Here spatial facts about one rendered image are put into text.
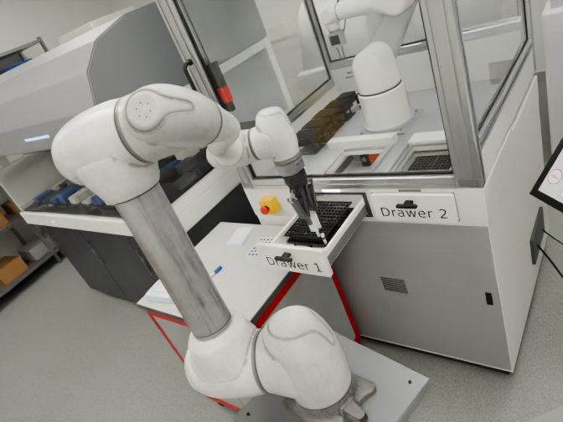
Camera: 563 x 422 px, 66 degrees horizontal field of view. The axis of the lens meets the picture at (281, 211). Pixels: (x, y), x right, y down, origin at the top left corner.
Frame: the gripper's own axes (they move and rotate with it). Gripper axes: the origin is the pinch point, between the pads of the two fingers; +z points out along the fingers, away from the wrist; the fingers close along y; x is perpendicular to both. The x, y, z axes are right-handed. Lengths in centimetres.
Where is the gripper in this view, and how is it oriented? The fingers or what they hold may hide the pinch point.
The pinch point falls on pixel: (312, 221)
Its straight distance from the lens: 146.6
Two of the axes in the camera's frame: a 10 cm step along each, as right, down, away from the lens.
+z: 3.6, 8.1, 4.7
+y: 5.3, -5.9, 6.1
